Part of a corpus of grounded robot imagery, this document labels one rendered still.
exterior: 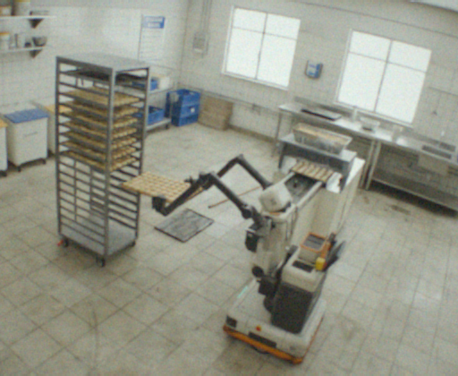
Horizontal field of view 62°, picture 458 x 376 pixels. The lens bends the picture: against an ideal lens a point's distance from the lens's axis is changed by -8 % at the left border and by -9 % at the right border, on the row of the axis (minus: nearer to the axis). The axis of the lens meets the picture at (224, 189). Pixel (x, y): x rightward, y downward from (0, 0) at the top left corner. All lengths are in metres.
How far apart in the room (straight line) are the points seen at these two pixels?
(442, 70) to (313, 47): 2.19
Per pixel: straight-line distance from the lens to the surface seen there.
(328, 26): 7.34
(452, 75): 7.00
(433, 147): 6.97
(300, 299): 2.92
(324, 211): 4.21
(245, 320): 3.17
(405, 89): 7.16
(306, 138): 4.10
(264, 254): 3.04
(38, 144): 5.83
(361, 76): 7.28
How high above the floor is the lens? 2.38
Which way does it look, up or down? 25 degrees down
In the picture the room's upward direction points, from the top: 9 degrees clockwise
